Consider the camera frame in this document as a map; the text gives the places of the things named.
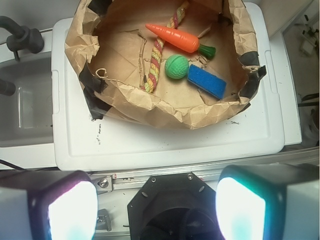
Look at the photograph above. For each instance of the green ball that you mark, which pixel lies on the green ball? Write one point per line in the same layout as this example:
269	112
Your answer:
176	66

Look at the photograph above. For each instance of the white plastic bin lid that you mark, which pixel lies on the white plastic bin lid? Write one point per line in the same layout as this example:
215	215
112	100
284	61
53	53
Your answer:
109	144

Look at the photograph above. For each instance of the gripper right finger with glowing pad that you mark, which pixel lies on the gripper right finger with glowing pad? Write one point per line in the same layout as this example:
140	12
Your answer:
269	202

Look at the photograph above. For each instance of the white toy sink basin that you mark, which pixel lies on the white toy sink basin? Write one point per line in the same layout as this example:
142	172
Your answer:
26	116

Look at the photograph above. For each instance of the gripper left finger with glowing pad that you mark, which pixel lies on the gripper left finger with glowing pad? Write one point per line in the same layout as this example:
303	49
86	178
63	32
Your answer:
47	205

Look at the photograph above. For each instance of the blue sponge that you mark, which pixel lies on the blue sponge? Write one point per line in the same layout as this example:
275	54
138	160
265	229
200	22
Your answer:
206	81

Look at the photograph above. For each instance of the orange toy carrot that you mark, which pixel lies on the orange toy carrot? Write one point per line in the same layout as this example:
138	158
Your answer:
182	40

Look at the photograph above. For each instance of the black octagonal mount plate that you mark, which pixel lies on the black octagonal mount plate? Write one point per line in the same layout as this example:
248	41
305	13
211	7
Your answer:
174	207

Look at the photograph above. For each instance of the crumpled brown paper bag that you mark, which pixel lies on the crumpled brown paper bag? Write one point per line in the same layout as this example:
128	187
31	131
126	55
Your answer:
122	65

